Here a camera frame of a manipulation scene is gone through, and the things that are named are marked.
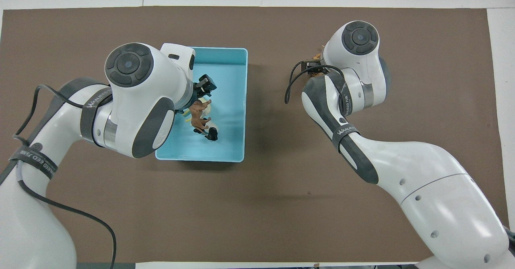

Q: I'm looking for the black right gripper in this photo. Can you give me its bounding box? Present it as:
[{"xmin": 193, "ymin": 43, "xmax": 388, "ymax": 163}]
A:
[{"xmin": 304, "ymin": 59, "xmax": 330, "ymax": 77}]

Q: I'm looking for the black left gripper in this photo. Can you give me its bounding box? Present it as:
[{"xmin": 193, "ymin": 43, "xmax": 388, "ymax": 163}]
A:
[{"xmin": 186, "ymin": 74, "xmax": 218, "ymax": 115}]

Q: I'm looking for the brown lion toy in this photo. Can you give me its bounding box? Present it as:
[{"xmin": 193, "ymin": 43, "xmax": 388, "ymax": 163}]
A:
[{"xmin": 189, "ymin": 99, "xmax": 212, "ymax": 135}]

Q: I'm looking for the black white panda toy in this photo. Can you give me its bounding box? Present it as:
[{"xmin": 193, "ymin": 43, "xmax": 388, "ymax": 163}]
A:
[{"xmin": 204, "ymin": 118, "xmax": 219, "ymax": 142}]

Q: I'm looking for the light blue storage box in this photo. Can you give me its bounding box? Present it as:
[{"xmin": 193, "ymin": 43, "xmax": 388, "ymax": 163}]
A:
[{"xmin": 155, "ymin": 46, "xmax": 249, "ymax": 163}]

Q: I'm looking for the brown table mat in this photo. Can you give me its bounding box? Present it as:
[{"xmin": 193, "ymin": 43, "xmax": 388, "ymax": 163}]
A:
[{"xmin": 0, "ymin": 6, "xmax": 508, "ymax": 264}]

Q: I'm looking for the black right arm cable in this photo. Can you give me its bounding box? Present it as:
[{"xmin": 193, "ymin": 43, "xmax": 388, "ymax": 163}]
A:
[{"xmin": 284, "ymin": 60, "xmax": 346, "ymax": 105}]

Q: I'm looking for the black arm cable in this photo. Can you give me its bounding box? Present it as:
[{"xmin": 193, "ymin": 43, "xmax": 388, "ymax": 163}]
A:
[
  {"xmin": 11, "ymin": 84, "xmax": 117, "ymax": 269},
  {"xmin": 284, "ymin": 60, "xmax": 346, "ymax": 105}
]

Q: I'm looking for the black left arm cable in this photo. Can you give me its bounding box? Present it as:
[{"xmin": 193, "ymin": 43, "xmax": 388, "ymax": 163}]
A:
[{"xmin": 11, "ymin": 84, "xmax": 117, "ymax": 269}]

